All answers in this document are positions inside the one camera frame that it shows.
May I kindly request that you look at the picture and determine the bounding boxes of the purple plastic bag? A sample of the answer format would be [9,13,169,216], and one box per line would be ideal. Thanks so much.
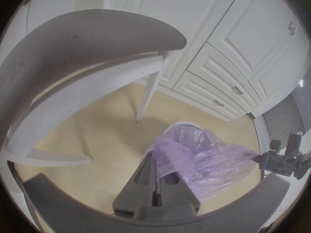
[142,127,261,202]

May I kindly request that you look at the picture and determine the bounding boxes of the white wardrobe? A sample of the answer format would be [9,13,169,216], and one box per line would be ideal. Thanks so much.
[24,0,310,122]

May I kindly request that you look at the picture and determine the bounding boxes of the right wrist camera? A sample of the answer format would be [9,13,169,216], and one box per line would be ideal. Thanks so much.
[270,140,282,154]

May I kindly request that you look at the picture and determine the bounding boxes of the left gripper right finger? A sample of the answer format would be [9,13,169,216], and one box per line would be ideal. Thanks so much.
[157,172,200,214]

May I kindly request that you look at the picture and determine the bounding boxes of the white chair dark grey cushions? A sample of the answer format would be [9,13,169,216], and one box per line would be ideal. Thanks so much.
[0,9,187,166]

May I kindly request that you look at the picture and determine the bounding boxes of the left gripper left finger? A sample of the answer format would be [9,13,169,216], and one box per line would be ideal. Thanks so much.
[112,152,156,215]

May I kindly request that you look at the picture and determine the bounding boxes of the white trash bin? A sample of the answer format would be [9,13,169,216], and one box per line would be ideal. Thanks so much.
[138,121,203,169]

